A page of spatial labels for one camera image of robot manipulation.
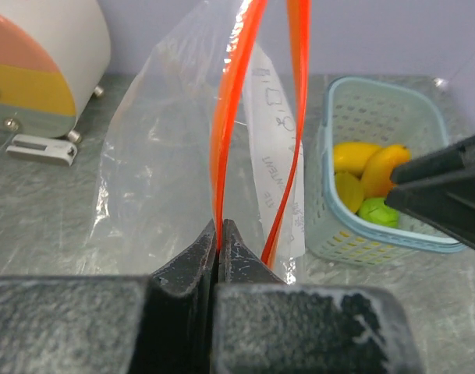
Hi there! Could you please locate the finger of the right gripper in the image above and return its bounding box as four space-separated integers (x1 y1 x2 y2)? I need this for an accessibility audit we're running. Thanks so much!
386 182 475 250
391 135 475 185

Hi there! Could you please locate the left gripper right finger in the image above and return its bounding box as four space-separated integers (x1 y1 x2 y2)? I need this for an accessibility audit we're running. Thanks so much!
211 220 420 373

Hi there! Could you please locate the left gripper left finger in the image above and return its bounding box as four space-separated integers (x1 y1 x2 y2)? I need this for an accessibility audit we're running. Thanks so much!
0 224 216 373

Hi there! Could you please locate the light blue plastic basket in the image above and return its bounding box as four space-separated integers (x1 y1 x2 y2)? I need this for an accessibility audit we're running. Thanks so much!
304 76 463 266

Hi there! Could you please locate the green toy cabbage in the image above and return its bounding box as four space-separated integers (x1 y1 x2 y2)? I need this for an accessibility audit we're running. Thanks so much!
357 197 399 228

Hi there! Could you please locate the orange toy mango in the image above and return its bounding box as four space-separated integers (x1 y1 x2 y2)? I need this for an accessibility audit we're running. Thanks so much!
361 144 412 198

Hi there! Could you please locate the yellow toy mango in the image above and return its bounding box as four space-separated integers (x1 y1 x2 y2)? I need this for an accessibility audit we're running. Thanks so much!
333 142 382 177

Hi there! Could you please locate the yellow toy starfruit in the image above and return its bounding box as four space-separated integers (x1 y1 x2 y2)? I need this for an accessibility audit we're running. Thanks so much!
335 172 365 213

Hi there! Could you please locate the round cream drawer box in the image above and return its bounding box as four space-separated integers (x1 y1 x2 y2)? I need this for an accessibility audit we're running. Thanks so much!
0 0 112 138

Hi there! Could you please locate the small white bracket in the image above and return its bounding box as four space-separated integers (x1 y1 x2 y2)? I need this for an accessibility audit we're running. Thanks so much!
6 134 78 167

